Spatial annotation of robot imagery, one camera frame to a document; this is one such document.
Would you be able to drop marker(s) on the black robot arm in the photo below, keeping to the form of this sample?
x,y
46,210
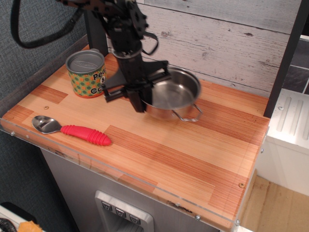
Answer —
x,y
125,25

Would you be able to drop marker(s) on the dark grey post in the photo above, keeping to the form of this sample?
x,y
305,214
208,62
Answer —
x,y
297,29
95,33

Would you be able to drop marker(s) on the white toy sink counter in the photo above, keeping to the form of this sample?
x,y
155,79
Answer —
x,y
284,157

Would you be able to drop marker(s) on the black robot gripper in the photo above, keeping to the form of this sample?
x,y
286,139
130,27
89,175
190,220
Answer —
x,y
133,75

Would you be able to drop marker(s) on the dark grey right post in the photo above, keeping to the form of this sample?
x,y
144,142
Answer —
x,y
297,29

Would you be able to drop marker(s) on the dark grey left post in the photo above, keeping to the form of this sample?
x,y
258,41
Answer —
x,y
95,33

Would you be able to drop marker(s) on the silver dispenser button panel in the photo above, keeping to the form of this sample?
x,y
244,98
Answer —
x,y
119,216

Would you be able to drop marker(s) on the red handled metal spoon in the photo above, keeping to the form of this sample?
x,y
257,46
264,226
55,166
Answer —
x,y
47,125

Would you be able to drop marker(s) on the clear acrylic table edge guard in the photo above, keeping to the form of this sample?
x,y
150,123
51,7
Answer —
x,y
200,168

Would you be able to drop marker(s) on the grey toy fridge cabinet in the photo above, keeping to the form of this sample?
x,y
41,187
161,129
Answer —
x,y
78,186

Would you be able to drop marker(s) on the stainless steel pot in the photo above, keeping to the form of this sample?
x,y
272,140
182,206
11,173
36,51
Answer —
x,y
175,98

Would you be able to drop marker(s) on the peas and carrots toy can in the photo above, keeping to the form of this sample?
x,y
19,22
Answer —
x,y
87,72

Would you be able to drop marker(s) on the orange object bottom left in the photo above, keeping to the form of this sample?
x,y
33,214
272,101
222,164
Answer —
x,y
29,226

